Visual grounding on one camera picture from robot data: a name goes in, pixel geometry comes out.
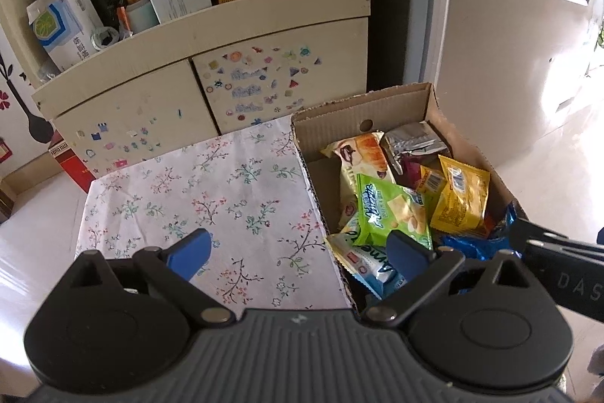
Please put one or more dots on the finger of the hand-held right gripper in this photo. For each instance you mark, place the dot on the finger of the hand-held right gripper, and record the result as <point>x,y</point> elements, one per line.
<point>533,232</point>

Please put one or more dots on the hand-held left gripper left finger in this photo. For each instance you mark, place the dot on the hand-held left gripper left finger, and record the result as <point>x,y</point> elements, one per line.
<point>193,253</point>

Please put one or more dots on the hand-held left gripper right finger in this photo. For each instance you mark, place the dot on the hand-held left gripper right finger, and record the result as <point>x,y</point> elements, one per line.
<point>408,255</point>

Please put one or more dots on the dark blue snack packet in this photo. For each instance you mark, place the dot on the dark blue snack packet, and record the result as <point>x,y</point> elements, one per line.
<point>507,219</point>
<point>476,247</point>

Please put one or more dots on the light blue snack packet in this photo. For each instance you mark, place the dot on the light blue snack packet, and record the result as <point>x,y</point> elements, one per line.
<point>373,266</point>

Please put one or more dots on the green snack packet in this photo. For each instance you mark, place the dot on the green snack packet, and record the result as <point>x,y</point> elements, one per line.
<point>382,214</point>

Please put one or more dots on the printed cardboard box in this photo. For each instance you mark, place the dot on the printed cardboard box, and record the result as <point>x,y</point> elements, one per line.
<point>330,124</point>

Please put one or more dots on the floral tablecloth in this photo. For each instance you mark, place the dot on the floral tablecloth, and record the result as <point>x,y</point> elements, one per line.
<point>188,186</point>

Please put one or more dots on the large yellow snack packet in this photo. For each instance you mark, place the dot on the large yellow snack packet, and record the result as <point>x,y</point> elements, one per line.
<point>460,200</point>

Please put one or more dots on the small yellow snack packet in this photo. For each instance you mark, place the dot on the small yellow snack packet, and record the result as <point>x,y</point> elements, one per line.
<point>432,182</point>

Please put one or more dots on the silver snack packet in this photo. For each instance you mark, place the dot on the silver snack packet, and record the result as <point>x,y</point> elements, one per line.
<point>415,141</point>

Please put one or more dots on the cream croissant packet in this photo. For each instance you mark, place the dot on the cream croissant packet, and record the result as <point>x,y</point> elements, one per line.
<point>363,148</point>

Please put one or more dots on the red carton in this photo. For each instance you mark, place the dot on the red carton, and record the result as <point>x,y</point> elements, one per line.
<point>71,162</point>

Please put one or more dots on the beige stickered cabinet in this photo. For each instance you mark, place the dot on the beige stickered cabinet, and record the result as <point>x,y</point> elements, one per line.
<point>141,91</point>

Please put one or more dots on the white refrigerator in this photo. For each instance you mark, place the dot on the white refrigerator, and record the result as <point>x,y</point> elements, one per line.
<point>495,44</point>

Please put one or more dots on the brown wooden board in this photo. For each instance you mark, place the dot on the brown wooden board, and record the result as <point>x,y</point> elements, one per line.
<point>5,200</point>

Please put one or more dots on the white jar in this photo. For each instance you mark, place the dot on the white jar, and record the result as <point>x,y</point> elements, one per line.
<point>141,16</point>

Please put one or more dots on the white blue medicine box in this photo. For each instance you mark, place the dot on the white blue medicine box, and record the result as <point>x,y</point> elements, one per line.
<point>61,25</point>

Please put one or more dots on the flower vase wall sticker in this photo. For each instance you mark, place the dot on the flower vase wall sticker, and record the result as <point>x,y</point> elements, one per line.
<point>40,127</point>

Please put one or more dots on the red house switch sticker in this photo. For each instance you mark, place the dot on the red house switch sticker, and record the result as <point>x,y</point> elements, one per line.
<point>4,148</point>

